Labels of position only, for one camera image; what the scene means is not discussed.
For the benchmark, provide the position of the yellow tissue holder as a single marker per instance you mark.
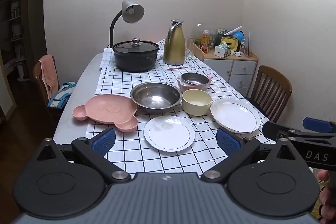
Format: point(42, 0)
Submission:
point(233, 43)

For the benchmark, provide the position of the white green tissue box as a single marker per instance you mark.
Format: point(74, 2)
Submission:
point(221, 52)

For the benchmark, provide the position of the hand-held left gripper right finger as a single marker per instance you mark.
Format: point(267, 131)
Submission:
point(228, 141)

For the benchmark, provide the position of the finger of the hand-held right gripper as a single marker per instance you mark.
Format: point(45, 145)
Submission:
point(319, 124)
point(273, 129)

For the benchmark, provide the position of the grey desk lamp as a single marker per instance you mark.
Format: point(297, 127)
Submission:
point(132, 12)

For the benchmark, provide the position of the red pen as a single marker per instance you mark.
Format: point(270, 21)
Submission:
point(177, 68)

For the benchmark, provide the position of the large white plate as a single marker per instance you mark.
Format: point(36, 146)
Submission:
point(233, 115)

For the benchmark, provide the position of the white checked tablecloth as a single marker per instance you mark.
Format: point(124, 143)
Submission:
point(115, 82)

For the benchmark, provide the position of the wooden chair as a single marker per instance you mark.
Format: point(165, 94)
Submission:
point(273, 87)
point(39, 74)

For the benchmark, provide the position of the pink bear-shaped plate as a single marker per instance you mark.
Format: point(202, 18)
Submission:
point(105, 108)

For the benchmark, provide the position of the small white plate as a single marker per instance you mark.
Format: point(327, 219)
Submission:
point(168, 133)

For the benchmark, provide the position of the cream bowl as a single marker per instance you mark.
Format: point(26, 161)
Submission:
point(197, 102)

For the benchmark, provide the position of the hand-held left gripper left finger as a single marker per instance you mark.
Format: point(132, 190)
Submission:
point(103, 140)

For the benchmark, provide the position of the pink towel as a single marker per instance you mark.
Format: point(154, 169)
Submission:
point(50, 74)

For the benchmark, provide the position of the dark bookshelf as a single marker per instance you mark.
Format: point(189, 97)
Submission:
point(15, 3)

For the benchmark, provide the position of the person's right hand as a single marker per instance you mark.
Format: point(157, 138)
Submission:
point(325, 203)

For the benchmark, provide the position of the white tube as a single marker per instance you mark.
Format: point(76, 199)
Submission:
point(233, 30)

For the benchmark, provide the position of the clear drinking glass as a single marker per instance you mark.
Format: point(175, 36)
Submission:
point(189, 50)

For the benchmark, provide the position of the blue striped bag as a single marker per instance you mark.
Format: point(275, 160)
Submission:
point(61, 94)

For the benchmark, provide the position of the blue globe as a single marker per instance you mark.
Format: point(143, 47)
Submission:
point(239, 36)

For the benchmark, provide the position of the green patterned box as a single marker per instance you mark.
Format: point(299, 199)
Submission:
point(221, 32)

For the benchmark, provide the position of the clear acrylic stand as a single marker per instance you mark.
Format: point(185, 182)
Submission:
point(244, 48)

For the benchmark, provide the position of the clear glass dome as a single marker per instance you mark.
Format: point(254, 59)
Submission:
point(198, 29)

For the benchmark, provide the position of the grey cabinet with drawers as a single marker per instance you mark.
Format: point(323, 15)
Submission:
point(241, 69)

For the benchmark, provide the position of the black cooking pot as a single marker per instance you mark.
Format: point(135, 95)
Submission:
point(136, 61)

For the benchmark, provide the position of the orange juice bottle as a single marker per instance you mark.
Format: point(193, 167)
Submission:
point(205, 43)

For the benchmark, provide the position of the gold thermos jug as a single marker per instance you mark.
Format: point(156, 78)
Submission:
point(174, 48)

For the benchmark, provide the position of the large steel bowl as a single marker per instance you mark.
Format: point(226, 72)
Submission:
point(155, 98)

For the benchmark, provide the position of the glass pot lid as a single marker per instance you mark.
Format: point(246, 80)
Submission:
point(131, 47)

